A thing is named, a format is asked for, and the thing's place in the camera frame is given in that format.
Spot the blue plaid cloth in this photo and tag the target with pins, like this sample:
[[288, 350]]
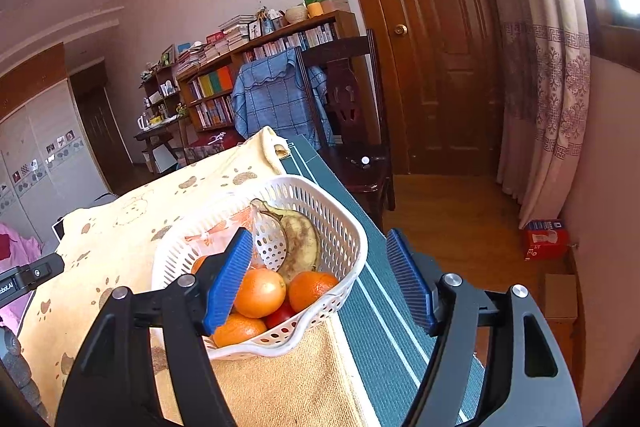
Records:
[[272, 97]]

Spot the brass door knob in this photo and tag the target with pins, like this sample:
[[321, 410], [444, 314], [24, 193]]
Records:
[[399, 29]]

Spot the large smooth orange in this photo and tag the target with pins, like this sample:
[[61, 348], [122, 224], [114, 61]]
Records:
[[260, 293]]

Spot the woven bowl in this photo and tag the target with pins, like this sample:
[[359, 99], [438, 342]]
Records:
[[296, 13]]

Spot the bumpy orange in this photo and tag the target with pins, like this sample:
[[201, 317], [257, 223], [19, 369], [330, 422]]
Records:
[[239, 331]]

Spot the small round orange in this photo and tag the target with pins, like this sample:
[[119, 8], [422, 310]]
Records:
[[199, 263]]

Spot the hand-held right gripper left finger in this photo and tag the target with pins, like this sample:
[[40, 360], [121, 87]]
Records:
[[230, 282]]

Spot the person's left hand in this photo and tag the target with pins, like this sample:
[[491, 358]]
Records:
[[15, 367]]

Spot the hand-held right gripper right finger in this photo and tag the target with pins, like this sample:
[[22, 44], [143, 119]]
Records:
[[407, 277]]

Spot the red cardboard box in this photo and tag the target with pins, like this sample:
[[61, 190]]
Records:
[[545, 237]]

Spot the white tablet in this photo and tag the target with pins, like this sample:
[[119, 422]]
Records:
[[59, 229]]

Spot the white storage box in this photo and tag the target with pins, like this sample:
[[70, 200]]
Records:
[[162, 159]]

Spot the dark brown inner door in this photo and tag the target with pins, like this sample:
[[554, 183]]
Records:
[[102, 132]]

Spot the yellow paw print blanket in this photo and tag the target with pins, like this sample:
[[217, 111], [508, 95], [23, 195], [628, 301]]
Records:
[[125, 227]]

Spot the red tomato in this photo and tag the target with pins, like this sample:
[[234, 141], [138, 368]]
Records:
[[280, 314]]

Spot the small wooden desk shelf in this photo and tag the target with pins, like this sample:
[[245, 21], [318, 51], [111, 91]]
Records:
[[160, 89]]

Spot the green striped table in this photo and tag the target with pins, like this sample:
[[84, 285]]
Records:
[[380, 307]]

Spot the white wardrobe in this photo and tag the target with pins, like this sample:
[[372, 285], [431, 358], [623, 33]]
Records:
[[40, 142]]

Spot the plain brown cardboard box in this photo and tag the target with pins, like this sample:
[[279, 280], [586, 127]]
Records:
[[560, 297]]

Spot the patterned beige curtain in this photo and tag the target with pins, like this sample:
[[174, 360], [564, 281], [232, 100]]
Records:
[[545, 57]]

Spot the clear plastic bag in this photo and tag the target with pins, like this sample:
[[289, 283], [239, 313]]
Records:
[[220, 227]]

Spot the stack of books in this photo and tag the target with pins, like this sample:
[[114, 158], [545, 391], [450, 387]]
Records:
[[225, 39]]

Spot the brown wooden door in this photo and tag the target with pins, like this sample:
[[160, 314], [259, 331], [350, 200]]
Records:
[[425, 37]]

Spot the yellow can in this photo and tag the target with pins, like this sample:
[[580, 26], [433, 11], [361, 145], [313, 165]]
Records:
[[315, 9]]

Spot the mandarin with stem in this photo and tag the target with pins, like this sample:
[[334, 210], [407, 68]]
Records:
[[312, 289]]

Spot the dark wooden desk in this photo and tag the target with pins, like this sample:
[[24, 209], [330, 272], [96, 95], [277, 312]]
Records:
[[160, 133]]

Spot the wooden bookshelf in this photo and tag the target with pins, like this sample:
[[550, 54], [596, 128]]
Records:
[[265, 77]]

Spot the pink dotted bedcover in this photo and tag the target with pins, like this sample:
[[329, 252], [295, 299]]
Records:
[[15, 242]]

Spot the white plastic basket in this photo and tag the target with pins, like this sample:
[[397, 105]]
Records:
[[340, 227]]

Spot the red patterned box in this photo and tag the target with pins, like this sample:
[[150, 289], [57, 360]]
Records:
[[210, 144]]

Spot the spotted yellow banana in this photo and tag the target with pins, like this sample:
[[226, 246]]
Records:
[[300, 237]]

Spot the dark wooden chair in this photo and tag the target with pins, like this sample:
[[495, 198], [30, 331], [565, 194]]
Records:
[[355, 107]]

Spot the white kettle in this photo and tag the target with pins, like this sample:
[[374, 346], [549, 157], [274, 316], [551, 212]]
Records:
[[143, 123]]

